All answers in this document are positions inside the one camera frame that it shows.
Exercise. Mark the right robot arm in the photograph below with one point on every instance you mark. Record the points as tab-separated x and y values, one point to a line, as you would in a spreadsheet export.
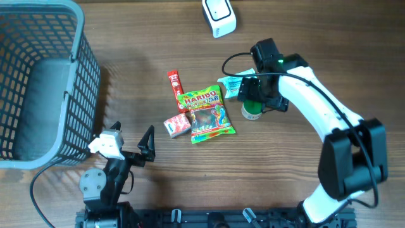
353	157

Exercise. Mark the white barcode scanner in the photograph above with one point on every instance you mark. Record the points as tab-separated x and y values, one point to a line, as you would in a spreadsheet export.
219	16

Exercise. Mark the red Nescafe coffee stick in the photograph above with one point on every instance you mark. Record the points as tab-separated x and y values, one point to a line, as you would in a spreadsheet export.
177	88

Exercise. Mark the light blue tissue pack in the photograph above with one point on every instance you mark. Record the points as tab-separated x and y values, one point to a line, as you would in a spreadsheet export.
232	86

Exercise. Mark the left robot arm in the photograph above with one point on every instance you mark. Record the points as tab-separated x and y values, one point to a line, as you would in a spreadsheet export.
102	188

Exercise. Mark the grey plastic mesh basket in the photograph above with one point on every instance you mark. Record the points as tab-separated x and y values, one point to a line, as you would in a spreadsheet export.
50	82

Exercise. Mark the green lid white jar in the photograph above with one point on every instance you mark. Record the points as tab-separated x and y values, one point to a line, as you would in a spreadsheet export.
251	110

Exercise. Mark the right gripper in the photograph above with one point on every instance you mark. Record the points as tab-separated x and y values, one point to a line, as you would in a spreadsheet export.
247	90

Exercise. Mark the Haribo gummy candy bag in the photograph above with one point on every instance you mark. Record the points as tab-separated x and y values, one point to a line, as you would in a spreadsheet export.
208	114

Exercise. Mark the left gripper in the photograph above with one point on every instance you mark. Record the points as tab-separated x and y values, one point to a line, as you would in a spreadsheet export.
147	147

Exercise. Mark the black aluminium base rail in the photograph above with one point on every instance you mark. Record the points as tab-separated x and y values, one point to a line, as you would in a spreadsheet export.
221	218

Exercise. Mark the pink white small box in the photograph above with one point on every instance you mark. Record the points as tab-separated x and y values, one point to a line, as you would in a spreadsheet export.
177	125

